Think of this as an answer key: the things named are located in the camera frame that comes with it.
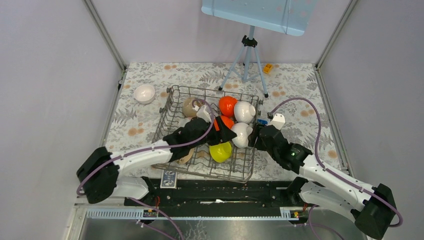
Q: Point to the middle white ribbed bowl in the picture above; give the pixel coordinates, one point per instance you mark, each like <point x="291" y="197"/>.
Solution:
<point x="242" y="131"/>

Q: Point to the far white ribbed bowl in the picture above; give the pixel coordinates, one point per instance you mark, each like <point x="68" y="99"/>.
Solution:
<point x="244" y="112"/>

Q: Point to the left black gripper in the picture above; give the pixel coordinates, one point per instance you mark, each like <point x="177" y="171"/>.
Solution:
<point x="225" y="133"/>

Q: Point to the near beige patterned bowl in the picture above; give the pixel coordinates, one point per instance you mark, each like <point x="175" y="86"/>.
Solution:
<point x="186" y="158"/>

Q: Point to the grey wire dish rack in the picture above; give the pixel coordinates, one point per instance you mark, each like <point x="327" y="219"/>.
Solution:
<point x="238" y="168"/>

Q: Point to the beige patterned bowl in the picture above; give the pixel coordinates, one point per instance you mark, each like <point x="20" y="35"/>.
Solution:
<point x="191" y="106"/>
<point x="186" y="158"/>

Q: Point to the near orange bowl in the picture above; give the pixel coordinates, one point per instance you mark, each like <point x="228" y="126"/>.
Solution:
<point x="226" y="120"/>

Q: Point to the light blue board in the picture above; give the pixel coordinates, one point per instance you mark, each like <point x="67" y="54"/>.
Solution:
<point x="290" y="17"/>

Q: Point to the blue toy block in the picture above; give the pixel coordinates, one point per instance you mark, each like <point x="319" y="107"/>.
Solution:
<point x="262" y="122"/>

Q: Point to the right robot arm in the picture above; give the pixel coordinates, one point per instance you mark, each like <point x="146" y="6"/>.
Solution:
<point x="370" y="208"/>

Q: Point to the light blue tripod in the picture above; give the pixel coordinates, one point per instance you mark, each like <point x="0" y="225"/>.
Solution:
<point x="249" y="46"/>

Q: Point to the far beige patterned bowl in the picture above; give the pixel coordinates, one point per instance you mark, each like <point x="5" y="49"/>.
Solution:
<point x="191" y="106"/>

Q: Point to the yellow-green bowl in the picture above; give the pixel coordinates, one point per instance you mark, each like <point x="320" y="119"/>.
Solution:
<point x="221" y="152"/>

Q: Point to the blue playing card box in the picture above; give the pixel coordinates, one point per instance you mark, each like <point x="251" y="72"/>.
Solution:
<point x="168" y="179"/>

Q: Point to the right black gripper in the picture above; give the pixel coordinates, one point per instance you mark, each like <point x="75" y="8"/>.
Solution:
<point x="252" y="138"/>

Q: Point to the floral tablecloth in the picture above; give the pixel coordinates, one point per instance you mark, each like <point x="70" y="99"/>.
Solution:
<point x="293" y="90"/>

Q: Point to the white ribbed bowl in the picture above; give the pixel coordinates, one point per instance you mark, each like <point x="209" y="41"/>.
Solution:
<point x="244" y="112"/>
<point x="242" y="131"/>

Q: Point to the orange bowl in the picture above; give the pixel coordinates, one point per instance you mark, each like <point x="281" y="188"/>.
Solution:
<point x="226" y="105"/>
<point x="226" y="120"/>

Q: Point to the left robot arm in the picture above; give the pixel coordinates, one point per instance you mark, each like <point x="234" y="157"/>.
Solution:
<point x="104" y="173"/>

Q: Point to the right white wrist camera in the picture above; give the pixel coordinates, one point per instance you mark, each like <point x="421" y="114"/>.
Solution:
<point x="277" y="121"/>

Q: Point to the orange toy block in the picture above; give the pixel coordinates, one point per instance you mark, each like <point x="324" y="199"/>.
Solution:
<point x="267" y="68"/>

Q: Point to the far orange bowl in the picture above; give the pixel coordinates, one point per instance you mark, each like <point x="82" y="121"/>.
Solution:
<point x="226" y="105"/>

